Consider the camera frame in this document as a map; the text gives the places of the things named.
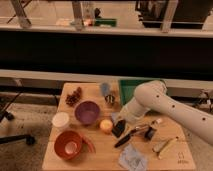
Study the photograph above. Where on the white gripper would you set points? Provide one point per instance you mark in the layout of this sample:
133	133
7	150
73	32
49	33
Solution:
125	115

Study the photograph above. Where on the blue eraser block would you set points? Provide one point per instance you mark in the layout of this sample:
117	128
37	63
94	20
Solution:
114	117

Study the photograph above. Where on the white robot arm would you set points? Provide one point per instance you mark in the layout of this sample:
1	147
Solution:
152	96

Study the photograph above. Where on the small metal cup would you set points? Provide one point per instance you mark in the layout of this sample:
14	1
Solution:
110	100

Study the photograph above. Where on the white paper cup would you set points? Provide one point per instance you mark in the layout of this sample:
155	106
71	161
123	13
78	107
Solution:
61	120

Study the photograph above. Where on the orange round fruit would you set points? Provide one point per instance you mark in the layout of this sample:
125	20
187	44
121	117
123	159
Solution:
106	126

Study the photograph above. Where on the purple bowl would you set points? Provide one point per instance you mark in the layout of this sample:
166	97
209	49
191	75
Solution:
87	112

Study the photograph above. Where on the wooden table board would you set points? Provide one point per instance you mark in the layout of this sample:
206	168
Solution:
105	158

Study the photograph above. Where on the green plastic tray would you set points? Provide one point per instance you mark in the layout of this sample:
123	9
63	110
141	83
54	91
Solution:
127	87

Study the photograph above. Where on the white marker pen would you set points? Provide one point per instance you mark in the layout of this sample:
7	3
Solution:
157	121

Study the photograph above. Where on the cream wooden spatula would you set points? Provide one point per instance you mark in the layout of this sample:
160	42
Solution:
158	147

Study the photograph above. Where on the orange plastic bowl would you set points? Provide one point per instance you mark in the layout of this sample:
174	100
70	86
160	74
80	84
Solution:
68	145

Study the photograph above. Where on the brown grape bunch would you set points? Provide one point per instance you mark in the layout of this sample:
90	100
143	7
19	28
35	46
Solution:
73	98

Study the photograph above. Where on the yellow wooden stick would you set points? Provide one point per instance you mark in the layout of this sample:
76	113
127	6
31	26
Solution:
166	147

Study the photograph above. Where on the black tripod stand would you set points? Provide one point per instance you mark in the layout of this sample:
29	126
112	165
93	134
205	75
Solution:
30	140

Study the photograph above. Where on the black handled peeler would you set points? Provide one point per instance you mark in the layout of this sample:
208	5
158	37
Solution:
127	137

